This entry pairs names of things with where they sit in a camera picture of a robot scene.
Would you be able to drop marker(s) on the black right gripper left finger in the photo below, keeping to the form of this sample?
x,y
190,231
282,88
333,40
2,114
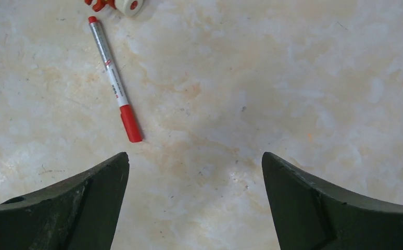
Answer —
x,y
80,212

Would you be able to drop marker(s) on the red whiteboard marker pen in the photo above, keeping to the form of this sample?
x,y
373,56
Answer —
x,y
126,112

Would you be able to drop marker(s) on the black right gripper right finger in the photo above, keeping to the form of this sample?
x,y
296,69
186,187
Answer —
x,y
311,213

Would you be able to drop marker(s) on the colourful toy block figure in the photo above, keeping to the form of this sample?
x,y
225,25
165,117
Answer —
x,y
127,7

